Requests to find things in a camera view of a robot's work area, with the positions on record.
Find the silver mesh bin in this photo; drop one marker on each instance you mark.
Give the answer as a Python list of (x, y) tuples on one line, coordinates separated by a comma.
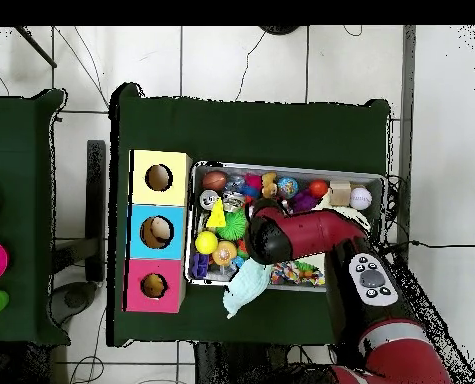
[(301, 171)]

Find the black upright panel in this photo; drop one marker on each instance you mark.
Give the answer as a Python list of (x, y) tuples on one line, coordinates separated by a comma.
[(96, 200)]

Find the brown plush bear toy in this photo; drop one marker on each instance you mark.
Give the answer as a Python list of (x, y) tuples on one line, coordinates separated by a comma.
[(269, 186)]

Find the black round base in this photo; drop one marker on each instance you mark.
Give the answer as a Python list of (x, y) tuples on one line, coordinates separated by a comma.
[(279, 29)]

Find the globe print ball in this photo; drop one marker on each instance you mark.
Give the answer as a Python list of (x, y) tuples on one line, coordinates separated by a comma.
[(288, 188)]

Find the brown toy football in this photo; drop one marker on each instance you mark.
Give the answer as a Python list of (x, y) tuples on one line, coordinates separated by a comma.
[(214, 180)]

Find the crushed silver can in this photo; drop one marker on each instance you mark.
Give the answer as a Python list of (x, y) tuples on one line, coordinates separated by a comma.
[(234, 200)]

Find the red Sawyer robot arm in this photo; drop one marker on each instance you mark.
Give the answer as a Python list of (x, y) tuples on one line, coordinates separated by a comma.
[(317, 236)]

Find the green spiky ball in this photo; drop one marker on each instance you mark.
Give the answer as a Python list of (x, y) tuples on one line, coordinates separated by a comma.
[(233, 226)]

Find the yellow cheese wedge toy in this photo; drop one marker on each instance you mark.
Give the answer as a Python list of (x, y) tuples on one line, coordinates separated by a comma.
[(218, 218)]

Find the black tripod leg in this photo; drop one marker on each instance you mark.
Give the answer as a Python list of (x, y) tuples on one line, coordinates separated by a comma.
[(37, 47)]

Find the yellow ball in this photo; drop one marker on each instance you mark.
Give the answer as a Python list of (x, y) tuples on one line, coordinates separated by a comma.
[(207, 242)]

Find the white baseball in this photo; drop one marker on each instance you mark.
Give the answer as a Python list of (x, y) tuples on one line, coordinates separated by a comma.
[(361, 198)]

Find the yellow plush toy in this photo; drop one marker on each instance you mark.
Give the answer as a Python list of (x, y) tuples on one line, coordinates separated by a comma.
[(154, 284)]

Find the toy hamburger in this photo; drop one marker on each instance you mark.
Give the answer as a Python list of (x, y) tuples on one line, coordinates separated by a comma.
[(225, 254)]

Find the dark green side tablecloth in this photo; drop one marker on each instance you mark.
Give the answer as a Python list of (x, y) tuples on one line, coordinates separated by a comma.
[(17, 160)]

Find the light blue waffle cloth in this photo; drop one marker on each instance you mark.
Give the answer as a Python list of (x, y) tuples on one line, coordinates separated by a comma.
[(245, 288)]

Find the cream waffle cloth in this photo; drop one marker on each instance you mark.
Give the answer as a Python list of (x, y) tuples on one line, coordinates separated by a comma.
[(361, 222)]

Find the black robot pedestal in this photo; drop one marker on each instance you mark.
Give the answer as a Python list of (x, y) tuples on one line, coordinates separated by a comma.
[(237, 364)]

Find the wooden box with three holes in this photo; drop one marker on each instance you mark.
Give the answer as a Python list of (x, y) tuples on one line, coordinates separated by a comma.
[(177, 192)]

